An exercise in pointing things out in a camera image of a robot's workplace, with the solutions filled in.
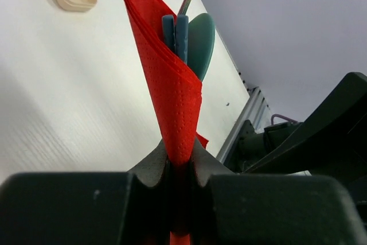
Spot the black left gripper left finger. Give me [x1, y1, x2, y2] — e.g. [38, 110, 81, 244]
[1, 143, 170, 244]

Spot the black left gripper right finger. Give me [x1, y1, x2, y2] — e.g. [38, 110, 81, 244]
[188, 142, 363, 244]

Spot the teal spoon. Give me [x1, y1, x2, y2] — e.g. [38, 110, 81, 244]
[187, 13, 216, 81]

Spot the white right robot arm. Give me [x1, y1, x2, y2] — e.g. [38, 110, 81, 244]
[223, 72, 366, 221]

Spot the aluminium right side rail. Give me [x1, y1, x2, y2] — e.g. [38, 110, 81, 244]
[216, 87, 272, 164]

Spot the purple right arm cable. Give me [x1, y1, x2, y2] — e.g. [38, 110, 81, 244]
[271, 114, 296, 125]

